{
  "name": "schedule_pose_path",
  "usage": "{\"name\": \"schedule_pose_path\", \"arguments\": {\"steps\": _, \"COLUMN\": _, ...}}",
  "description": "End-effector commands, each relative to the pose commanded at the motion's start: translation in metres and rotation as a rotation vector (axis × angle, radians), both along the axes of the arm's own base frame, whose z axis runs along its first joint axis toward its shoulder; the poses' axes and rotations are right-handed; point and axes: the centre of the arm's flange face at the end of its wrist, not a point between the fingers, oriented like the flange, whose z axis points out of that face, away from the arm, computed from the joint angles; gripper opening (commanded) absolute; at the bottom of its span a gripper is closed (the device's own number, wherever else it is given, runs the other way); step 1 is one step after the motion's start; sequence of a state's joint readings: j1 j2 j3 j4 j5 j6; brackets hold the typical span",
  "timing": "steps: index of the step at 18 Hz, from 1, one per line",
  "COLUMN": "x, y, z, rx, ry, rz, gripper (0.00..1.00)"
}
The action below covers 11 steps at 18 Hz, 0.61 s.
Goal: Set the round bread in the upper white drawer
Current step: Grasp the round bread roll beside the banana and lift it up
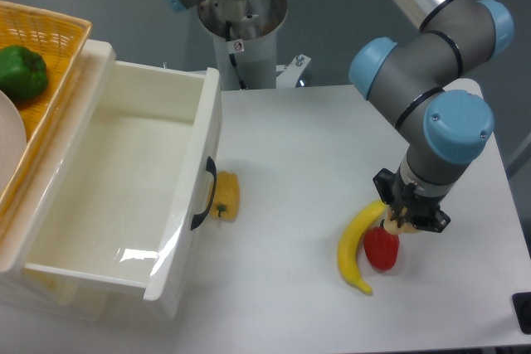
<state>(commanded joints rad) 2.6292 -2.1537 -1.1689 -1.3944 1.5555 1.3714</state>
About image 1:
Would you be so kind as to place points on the black object at table edge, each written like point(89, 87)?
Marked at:
point(522, 307)

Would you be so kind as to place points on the white plate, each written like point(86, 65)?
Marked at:
point(13, 140)

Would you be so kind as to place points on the red bell pepper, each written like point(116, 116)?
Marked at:
point(381, 248)

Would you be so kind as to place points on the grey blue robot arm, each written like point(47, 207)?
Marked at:
point(410, 86)

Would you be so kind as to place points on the black drawer handle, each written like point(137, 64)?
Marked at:
point(209, 193)

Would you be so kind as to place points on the yellow bell pepper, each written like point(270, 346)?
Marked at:
point(226, 201)

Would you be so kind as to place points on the yellow woven basket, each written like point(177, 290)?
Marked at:
point(55, 40)

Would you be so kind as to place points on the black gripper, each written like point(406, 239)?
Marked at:
point(408, 205)

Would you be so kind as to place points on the upper white drawer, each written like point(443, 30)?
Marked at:
point(121, 217)

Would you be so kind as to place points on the green bell pepper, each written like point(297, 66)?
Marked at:
point(23, 73)

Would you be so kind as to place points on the white drawer cabinet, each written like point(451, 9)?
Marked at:
point(91, 74)

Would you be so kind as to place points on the round beige bread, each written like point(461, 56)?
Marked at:
point(394, 228)

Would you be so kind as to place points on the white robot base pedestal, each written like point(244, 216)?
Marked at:
point(244, 35)

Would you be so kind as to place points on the yellow banana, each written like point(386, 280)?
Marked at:
point(349, 241)

